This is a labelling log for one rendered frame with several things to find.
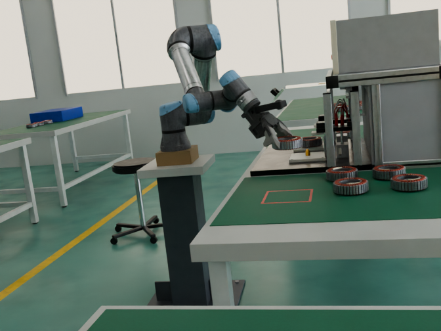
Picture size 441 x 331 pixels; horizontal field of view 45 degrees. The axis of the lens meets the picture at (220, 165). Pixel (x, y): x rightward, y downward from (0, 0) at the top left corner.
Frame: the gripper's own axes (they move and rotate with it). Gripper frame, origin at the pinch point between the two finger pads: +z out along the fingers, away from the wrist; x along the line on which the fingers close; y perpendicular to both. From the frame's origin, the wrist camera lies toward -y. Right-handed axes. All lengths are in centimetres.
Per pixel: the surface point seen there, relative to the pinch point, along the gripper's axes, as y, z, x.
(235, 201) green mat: 13.7, 6.7, 29.3
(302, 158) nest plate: 12.9, 4.8, -26.1
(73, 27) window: 327, -373, -360
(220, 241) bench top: 1, 16, 64
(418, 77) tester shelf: -43, 10, -28
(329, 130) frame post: -7.7, 4.3, -18.0
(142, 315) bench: -7, 20, 105
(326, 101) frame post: -14.3, -4.5, -18.1
